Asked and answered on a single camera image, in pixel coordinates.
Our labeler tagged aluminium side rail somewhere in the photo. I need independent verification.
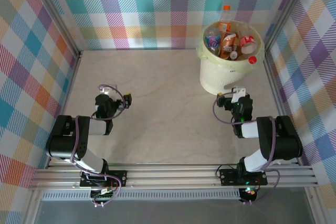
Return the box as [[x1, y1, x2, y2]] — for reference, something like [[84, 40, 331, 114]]
[[46, 50, 83, 169], [262, 49, 305, 164]]

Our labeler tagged white plastic bin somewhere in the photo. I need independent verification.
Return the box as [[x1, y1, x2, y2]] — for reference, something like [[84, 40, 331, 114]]
[[196, 20, 265, 95]]

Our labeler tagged crushed clear plastic bottle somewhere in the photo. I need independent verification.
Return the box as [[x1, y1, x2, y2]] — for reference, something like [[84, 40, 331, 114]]
[[235, 22, 253, 38]]

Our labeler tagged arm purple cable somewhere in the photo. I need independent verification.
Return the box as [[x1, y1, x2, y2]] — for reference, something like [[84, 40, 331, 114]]
[[212, 90, 281, 206], [70, 83, 124, 208]]

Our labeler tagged red label bottle red cap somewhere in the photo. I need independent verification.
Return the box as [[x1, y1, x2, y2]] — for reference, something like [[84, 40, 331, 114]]
[[239, 34, 258, 65]]

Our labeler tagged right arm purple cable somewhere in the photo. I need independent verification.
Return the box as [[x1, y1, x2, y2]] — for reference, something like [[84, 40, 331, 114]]
[[212, 90, 281, 206]]

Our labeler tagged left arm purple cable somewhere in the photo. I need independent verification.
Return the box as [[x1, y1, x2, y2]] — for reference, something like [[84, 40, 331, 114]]
[[70, 83, 124, 208]]

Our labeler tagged orange label bottle orange cap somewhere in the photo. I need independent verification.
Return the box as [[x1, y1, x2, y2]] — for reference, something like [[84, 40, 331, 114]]
[[219, 5, 233, 33]]

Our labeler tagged translucent yellow bin liner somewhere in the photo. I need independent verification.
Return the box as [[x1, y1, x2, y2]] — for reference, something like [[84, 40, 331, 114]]
[[196, 20, 265, 67]]

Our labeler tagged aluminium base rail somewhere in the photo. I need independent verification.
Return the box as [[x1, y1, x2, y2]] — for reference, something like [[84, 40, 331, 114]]
[[28, 163, 320, 191]]

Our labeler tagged brown orange label bottle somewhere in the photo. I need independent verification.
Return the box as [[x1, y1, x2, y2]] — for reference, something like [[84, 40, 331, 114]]
[[219, 31, 238, 59]]

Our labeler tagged aluminium corner post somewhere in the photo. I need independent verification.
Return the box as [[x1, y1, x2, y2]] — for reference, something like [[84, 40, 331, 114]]
[[28, 0, 82, 59], [262, 0, 317, 51]]

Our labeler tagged colourful blue label bottle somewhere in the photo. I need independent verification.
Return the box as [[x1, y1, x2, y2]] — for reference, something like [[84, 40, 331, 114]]
[[204, 27, 223, 54]]

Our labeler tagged grey slotted cable duct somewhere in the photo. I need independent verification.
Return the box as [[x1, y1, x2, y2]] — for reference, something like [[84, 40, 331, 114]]
[[41, 191, 242, 202]]

